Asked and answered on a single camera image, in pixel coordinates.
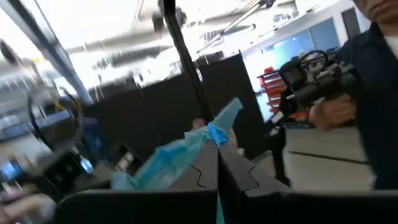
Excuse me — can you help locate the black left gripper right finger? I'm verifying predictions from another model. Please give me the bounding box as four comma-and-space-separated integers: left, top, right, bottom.
218, 144, 292, 200

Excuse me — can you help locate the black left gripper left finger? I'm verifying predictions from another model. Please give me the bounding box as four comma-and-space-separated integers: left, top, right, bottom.
169, 141, 218, 191

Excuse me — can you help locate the teal plastic trash bag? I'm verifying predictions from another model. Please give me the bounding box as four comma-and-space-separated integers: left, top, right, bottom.
111, 97, 244, 224

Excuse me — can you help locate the red tool cabinet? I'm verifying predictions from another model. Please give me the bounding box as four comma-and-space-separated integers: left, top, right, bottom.
257, 66, 289, 114

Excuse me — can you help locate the black upright pole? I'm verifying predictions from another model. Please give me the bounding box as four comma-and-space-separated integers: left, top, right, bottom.
158, 0, 215, 124

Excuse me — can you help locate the person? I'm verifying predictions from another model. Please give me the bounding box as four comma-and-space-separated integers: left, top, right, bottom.
307, 0, 398, 191

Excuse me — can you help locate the person's hand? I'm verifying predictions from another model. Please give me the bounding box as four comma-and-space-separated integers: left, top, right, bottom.
0, 189, 57, 224

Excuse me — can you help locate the black partition wall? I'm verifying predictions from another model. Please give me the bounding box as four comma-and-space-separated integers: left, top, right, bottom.
88, 52, 265, 162

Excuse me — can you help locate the black teleoperation handle device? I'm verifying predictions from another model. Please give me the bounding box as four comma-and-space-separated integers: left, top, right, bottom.
279, 49, 363, 114

